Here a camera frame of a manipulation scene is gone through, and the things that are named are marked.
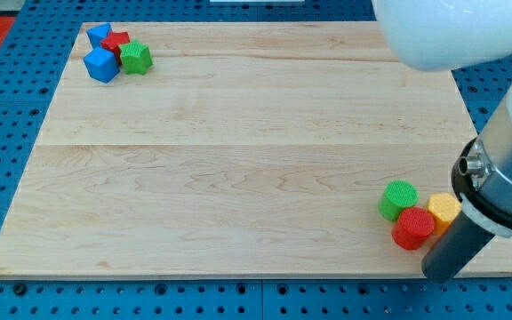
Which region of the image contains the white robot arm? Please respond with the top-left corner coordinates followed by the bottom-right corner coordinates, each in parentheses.
top-left (372, 0), bottom-right (512, 237)

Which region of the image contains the light wooden board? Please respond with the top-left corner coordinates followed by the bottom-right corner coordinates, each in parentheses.
top-left (0, 20), bottom-right (512, 281)

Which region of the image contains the green cylinder block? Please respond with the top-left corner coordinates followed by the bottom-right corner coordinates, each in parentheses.
top-left (378, 180), bottom-right (419, 221)

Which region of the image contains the green star block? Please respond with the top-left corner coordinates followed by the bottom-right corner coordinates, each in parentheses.
top-left (119, 40), bottom-right (153, 75)

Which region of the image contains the red cylinder block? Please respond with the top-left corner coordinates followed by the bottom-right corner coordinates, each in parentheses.
top-left (391, 207), bottom-right (435, 251)

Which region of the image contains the blue cube block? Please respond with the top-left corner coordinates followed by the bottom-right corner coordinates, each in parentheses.
top-left (84, 48), bottom-right (120, 83)

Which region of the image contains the red star block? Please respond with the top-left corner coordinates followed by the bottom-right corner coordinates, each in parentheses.
top-left (100, 31), bottom-right (130, 66)

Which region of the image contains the yellow hexagon block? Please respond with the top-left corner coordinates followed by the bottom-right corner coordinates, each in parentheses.
top-left (426, 193), bottom-right (461, 235)

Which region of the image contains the blue triangle block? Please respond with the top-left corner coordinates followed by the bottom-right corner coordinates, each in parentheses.
top-left (86, 22), bottom-right (112, 49)

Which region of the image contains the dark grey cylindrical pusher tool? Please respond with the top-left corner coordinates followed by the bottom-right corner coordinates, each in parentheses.
top-left (421, 212), bottom-right (495, 284)

